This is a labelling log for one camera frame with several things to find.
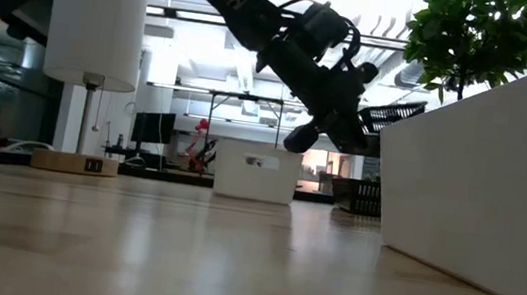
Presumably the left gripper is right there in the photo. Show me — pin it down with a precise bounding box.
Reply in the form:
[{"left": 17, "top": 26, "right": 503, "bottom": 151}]
[{"left": 245, "top": 37, "right": 394, "bottom": 165}]

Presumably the black slotted plastic basket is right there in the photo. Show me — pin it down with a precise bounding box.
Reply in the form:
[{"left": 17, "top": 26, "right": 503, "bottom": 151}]
[
  {"left": 354, "top": 93, "right": 428, "bottom": 143},
  {"left": 327, "top": 175, "right": 386, "bottom": 219}
]

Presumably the white plastic basket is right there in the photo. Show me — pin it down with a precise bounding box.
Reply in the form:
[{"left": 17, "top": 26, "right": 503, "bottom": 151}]
[
  {"left": 358, "top": 24, "right": 527, "bottom": 295},
  {"left": 210, "top": 136, "right": 305, "bottom": 208}
]

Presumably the red desk lamp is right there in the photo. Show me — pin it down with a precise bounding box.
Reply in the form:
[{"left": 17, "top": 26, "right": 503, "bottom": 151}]
[{"left": 183, "top": 116, "right": 212, "bottom": 174}]

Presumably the potted green leafy plant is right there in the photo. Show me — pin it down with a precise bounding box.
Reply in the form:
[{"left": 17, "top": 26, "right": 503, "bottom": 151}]
[{"left": 396, "top": 0, "right": 527, "bottom": 116}]

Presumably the long ceiling light bar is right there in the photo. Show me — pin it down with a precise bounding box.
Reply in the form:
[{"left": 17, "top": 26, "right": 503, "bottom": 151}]
[{"left": 143, "top": 3, "right": 412, "bottom": 54}]

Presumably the black computer monitor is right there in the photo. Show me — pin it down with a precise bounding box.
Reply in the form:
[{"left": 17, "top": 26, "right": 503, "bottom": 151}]
[{"left": 128, "top": 107, "right": 178, "bottom": 157}]

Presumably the white cylindrical table lamp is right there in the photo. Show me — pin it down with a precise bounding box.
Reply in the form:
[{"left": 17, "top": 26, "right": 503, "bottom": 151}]
[{"left": 28, "top": 0, "right": 150, "bottom": 182}]

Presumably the black table frame crossbar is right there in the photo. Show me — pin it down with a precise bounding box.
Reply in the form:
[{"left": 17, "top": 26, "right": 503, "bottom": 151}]
[{"left": 0, "top": 147, "right": 340, "bottom": 208}]

